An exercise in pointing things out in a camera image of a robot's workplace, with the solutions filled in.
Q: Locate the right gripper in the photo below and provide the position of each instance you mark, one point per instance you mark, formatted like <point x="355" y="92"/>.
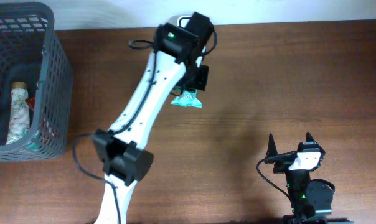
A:
<point x="281" y="166"/>

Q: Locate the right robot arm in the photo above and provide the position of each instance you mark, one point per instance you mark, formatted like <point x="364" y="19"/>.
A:
<point x="310" y="199"/>

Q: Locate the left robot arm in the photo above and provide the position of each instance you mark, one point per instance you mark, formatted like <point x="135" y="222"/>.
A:
<point x="175" y="62"/>

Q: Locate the white floral cream tube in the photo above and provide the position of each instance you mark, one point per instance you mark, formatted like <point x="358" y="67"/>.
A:
<point x="19" y="121"/>

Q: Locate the teal snack packet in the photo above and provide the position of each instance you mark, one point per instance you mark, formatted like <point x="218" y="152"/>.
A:
<point x="187" y="99"/>

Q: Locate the white barcode scanner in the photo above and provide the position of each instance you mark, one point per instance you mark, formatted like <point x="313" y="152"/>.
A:
<point x="183" y="20"/>

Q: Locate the orange red snack bar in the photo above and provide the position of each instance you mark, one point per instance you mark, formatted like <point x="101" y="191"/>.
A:
<point x="31" y="103"/>

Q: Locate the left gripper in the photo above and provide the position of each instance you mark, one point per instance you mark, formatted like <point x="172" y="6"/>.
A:
<point x="202" y="81"/>

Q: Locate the grey plastic mesh basket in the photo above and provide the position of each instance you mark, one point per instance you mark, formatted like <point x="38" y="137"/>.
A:
<point x="30" y="52"/>

